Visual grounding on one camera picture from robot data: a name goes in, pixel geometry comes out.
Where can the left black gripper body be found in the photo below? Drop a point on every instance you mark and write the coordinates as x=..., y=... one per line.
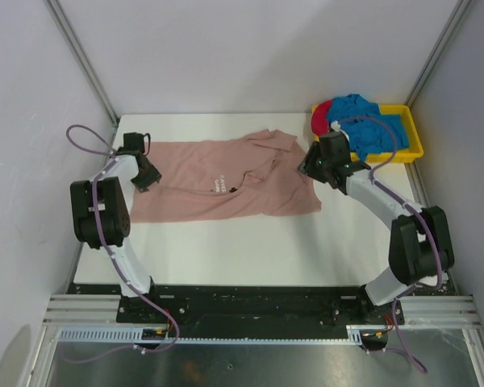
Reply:
x=147, y=176

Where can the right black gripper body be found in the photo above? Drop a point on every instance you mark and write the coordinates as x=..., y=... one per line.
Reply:
x=316, y=165

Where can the pink t shirt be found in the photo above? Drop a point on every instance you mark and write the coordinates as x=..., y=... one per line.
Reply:
x=217, y=180

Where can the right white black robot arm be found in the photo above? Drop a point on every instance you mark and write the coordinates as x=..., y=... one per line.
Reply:
x=420, y=248

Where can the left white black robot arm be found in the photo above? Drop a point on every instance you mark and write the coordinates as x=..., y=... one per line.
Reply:
x=102, y=205

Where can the red t shirt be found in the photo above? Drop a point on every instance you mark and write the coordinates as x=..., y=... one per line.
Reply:
x=319, y=118

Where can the blue t shirt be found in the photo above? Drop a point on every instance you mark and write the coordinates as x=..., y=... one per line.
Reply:
x=369, y=130

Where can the yellow plastic bin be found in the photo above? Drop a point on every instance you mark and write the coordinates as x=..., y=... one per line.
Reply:
x=404, y=156

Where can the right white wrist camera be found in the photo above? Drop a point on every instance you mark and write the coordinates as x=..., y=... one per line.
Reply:
x=336, y=126

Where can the left aluminium corner post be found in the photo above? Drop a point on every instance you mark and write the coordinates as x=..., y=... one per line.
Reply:
x=75, y=46

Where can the aluminium corner post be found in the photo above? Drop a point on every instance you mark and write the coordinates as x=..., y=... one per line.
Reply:
x=445, y=38
x=75, y=46

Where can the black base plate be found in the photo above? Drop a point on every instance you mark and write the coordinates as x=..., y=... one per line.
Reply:
x=188, y=303

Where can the aluminium frame rail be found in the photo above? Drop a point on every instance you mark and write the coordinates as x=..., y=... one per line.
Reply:
x=440, y=312

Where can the right aluminium corner post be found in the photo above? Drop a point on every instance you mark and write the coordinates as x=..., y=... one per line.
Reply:
x=445, y=38

